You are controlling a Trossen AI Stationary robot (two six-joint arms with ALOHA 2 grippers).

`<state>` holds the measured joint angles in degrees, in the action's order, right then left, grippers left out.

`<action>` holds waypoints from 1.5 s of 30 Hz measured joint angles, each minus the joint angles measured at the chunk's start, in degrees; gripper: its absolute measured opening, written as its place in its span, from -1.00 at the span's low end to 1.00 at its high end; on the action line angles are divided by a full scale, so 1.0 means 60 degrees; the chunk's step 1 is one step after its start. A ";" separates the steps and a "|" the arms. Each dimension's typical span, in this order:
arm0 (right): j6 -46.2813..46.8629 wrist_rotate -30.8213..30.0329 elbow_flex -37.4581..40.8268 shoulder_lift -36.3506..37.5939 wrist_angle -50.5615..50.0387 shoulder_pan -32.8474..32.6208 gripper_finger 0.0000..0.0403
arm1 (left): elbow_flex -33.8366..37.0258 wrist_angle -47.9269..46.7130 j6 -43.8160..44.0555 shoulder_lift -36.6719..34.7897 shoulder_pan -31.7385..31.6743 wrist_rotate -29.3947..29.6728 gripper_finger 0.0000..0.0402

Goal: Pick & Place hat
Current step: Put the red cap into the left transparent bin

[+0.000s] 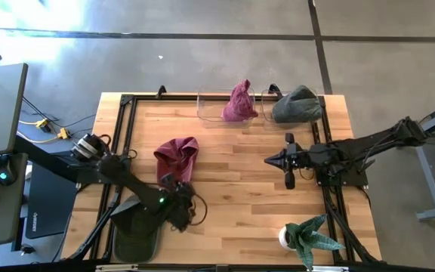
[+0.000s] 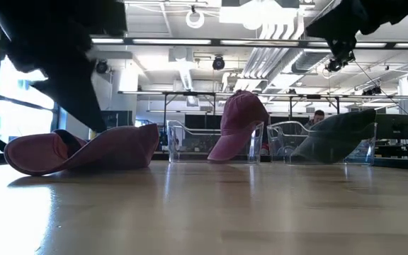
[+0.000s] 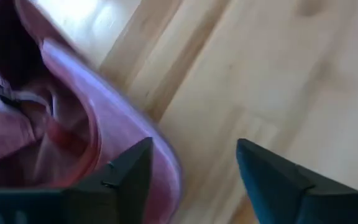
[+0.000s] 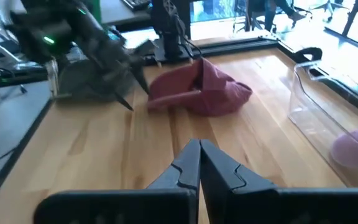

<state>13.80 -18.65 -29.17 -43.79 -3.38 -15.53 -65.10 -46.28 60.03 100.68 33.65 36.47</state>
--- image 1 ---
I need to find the black diagonal beam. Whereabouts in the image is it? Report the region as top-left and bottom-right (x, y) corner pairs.
(13, 134), (81, 184)

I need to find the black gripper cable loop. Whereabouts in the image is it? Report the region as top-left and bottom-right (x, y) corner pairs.
(187, 192), (209, 227)

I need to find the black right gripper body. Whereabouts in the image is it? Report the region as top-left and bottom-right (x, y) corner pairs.
(284, 132), (319, 190)

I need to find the clear plastic bin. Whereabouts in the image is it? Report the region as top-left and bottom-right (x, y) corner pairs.
(196, 90), (257, 129)
(261, 89), (323, 131)

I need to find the maroon baseball cap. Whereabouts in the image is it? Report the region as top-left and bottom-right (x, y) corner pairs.
(153, 136), (200, 186)
(221, 79), (259, 122)

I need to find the black computer mouse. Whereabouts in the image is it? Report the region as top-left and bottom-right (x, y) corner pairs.
(0, 158), (17, 186)

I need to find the dark green baseball cap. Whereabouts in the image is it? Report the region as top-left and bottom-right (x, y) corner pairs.
(110, 194), (165, 264)
(272, 85), (322, 124)

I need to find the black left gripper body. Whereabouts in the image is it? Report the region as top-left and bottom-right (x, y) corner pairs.
(162, 173), (198, 233)

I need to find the silver bracket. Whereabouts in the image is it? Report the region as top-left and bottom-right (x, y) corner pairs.
(95, 264), (139, 272)
(307, 265), (350, 272)

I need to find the green snake plant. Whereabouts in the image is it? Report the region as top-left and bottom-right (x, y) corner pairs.
(285, 214), (346, 271)

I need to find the black Husky cabinet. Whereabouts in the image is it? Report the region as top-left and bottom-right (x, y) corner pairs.
(24, 162), (79, 240)

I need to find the white plant pot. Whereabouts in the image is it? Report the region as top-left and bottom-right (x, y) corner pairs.
(277, 225), (294, 252)

